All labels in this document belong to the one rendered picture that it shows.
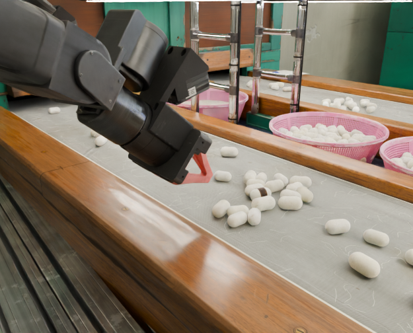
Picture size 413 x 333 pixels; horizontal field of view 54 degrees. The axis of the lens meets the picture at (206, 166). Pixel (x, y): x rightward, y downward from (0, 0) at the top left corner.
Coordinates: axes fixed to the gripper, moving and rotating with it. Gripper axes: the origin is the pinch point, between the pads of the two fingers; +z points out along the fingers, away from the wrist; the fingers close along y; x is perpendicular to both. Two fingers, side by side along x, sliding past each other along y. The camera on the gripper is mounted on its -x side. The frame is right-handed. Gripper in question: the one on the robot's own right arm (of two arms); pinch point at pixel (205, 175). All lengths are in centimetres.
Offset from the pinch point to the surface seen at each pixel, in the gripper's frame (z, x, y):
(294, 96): 46, -36, 31
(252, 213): 7.4, 1.1, -4.3
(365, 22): 229, -204, 152
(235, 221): 5.6, 3.3, -3.8
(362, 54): 247, -186, 152
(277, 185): 15.8, -5.5, 0.1
